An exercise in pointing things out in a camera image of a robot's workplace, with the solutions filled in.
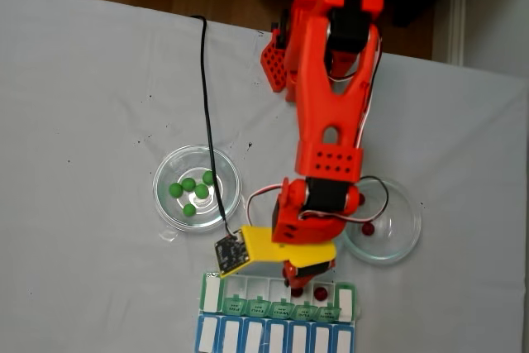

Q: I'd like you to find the green blue weekly pill organizer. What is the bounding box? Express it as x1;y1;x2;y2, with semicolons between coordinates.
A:
193;270;363;353

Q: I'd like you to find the clear glass dish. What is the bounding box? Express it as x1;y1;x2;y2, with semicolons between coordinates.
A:
152;144;243;234
336;175;423;265

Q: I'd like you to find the white tablecloth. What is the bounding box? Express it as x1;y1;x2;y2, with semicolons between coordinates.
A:
0;0;529;353

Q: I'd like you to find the white door trim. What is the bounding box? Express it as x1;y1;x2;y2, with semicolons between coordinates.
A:
448;0;468;67

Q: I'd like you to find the camera board in yellow mount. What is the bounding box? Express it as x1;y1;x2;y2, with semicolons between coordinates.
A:
213;227;253;279

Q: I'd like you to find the white servo wire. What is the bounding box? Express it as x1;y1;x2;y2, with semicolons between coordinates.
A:
245;184;284;230

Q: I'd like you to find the black red servo wire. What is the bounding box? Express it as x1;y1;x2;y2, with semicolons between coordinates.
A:
303;175;390;224

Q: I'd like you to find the black camera cable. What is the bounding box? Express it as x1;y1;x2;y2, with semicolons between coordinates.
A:
190;14;241;241

